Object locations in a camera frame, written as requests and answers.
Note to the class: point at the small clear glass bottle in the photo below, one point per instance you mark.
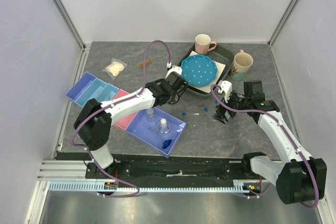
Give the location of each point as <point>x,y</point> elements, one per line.
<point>150,115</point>

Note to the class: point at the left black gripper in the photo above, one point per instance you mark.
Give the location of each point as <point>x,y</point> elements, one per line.
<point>172,99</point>

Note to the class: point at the blue polka dot plate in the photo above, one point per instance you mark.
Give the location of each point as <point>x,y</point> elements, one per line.
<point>199,70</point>

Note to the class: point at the tan test tube brush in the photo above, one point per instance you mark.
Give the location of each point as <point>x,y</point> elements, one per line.
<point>141,65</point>

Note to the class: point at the cream floral mug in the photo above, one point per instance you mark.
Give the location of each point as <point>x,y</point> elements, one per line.
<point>241,64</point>

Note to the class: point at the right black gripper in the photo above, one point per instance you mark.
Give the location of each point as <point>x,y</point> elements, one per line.
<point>220,110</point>

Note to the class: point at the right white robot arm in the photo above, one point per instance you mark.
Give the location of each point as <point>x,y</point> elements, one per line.
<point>299,178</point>

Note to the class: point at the slotted cable duct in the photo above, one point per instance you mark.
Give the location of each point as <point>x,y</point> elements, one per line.
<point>109,185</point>

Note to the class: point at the round flask white stopper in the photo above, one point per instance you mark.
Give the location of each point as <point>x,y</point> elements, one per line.
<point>164,127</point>

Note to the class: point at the pink ceramic mug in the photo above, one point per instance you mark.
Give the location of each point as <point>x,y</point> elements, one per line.
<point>204,44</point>

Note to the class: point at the white square plate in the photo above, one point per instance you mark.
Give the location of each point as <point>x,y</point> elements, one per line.
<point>206,89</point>

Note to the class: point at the bag of cotton balls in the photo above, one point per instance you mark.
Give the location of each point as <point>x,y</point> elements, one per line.
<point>115,68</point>

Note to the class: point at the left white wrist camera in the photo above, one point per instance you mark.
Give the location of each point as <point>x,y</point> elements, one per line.
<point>172,69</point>

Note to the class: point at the glass stirring rod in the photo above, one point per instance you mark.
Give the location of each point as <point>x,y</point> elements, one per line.
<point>106,95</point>

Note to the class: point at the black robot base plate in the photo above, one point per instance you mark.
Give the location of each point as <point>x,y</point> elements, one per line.
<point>147,170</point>

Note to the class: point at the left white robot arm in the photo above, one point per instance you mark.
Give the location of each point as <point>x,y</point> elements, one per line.
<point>96,118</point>

